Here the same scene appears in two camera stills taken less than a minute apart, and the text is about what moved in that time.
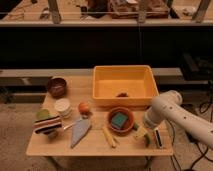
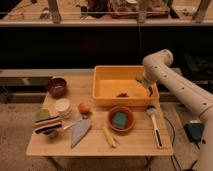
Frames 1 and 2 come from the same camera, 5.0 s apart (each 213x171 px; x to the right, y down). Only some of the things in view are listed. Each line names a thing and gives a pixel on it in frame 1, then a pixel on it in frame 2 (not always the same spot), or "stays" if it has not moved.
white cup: [63, 107] stays
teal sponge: [118, 120] stays
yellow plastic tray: [137, 81] stays
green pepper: [146, 136] → [151, 90]
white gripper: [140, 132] → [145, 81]
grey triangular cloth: [79, 130] stays
